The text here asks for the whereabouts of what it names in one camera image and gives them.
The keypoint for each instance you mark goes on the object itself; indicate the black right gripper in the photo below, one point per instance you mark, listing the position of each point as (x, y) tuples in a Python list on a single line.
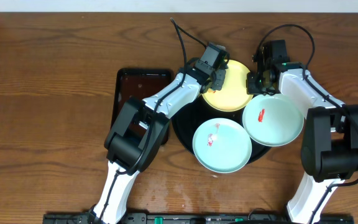
[(252, 87)]

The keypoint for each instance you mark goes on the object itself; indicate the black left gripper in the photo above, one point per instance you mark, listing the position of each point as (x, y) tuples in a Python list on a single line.
[(218, 79)]

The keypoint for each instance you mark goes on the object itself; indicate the yellow plate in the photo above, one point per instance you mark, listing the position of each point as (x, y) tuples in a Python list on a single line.
[(233, 96)]

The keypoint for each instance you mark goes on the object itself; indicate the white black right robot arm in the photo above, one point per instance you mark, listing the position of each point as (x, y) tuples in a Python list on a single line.
[(329, 150)]

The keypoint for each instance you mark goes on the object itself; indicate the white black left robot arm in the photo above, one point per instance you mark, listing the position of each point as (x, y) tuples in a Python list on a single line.
[(138, 131)]

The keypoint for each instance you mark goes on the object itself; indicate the black round tray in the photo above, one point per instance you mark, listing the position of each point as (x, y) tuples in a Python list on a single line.
[(189, 118)]

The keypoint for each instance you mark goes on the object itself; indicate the black rectangular tray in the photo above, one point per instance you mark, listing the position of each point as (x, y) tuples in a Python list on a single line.
[(140, 83)]

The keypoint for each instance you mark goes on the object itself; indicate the light green plate right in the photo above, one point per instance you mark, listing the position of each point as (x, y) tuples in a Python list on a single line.
[(272, 120)]

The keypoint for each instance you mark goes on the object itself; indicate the light blue plate front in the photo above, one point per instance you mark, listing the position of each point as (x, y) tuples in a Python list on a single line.
[(222, 145)]

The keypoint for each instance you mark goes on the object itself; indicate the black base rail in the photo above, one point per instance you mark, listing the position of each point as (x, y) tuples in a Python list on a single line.
[(143, 218)]

